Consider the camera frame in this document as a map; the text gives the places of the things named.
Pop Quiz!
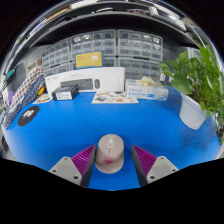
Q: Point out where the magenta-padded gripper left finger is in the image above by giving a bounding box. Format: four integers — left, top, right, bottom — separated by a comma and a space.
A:
48, 144, 97, 188

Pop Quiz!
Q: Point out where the beige woven basket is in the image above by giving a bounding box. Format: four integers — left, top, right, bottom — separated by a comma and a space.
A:
25, 58, 44, 75

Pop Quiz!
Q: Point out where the pink computer mouse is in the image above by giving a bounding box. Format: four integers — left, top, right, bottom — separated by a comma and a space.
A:
94, 133, 125, 175

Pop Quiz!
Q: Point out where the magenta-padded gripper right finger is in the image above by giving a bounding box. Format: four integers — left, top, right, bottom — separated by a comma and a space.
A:
131, 144, 180, 187

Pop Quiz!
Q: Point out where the colourful sticker sheet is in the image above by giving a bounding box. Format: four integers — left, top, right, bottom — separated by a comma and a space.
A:
91, 91, 140, 105
32, 93, 54, 105

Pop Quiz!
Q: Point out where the red blue checkered cloth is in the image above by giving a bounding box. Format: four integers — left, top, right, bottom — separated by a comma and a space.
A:
9, 66, 46, 111

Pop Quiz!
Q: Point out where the yellow card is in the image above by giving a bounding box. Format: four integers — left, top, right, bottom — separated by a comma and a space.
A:
75, 50, 104, 70

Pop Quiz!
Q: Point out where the black shelf unit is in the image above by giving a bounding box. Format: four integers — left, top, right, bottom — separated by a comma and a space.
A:
6, 0, 201, 49

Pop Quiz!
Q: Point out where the black round mouse pad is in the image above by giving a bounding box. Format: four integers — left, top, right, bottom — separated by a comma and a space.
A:
17, 105, 41, 127

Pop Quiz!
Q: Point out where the small black box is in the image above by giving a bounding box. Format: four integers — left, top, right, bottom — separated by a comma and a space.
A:
51, 84, 80, 102

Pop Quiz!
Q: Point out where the long white keyboard box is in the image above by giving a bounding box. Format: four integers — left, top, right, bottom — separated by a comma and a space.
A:
44, 66, 126, 95

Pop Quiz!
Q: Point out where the green plant in white pot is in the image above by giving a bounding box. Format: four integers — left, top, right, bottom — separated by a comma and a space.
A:
157, 44, 224, 144

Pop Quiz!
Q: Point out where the white blue tissue box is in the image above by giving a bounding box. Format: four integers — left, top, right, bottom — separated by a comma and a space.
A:
124, 76, 170, 102

